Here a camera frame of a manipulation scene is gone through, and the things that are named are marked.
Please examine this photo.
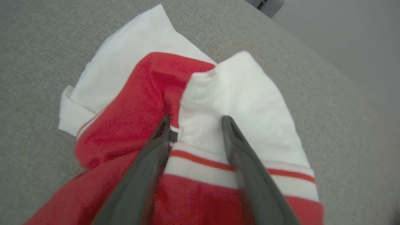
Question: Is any grey partition post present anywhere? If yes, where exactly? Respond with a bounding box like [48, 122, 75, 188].
[245, 0, 285, 18]

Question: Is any grey fabric upholstered surface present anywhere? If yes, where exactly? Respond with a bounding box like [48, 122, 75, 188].
[0, 0, 400, 225]

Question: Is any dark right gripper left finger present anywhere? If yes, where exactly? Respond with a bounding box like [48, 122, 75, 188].
[92, 114, 172, 225]

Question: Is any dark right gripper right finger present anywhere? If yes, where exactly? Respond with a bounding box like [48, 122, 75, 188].
[221, 116, 301, 225]

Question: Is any red white basketball jersey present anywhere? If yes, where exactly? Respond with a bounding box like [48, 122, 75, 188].
[23, 4, 324, 225]

